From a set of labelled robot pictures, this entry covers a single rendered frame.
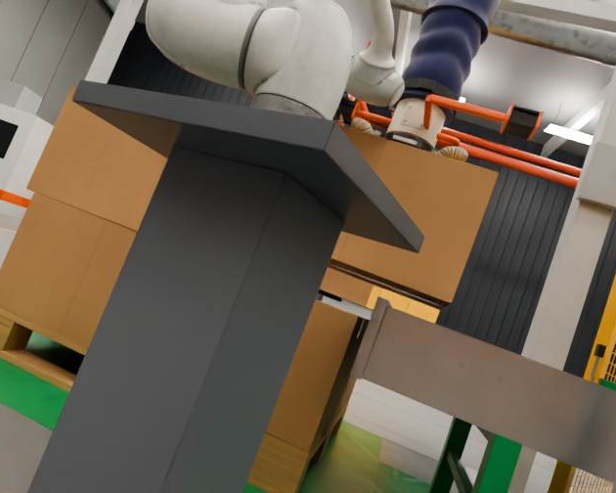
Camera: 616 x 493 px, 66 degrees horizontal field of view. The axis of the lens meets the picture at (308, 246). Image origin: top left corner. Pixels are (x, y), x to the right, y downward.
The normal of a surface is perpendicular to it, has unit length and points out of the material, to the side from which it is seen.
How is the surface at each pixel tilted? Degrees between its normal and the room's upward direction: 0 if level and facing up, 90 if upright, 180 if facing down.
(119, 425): 90
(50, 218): 90
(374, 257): 90
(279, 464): 90
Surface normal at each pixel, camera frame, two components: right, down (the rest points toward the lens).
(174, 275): -0.43, -0.26
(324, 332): -0.19, -0.18
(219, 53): -0.21, 0.60
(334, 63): 0.60, 0.12
